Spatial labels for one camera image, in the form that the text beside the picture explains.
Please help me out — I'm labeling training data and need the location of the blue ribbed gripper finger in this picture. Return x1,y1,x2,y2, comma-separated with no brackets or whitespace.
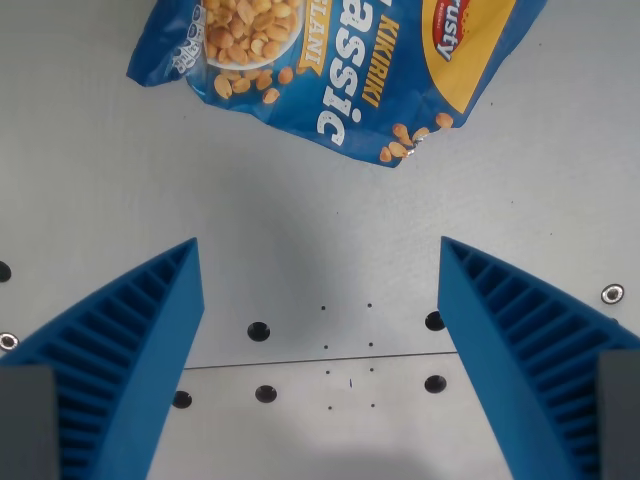
0,236,207,480
437,235,640,480

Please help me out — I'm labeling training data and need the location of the blue peanut snack bag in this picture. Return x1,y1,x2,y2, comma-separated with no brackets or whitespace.
125,0,549,170

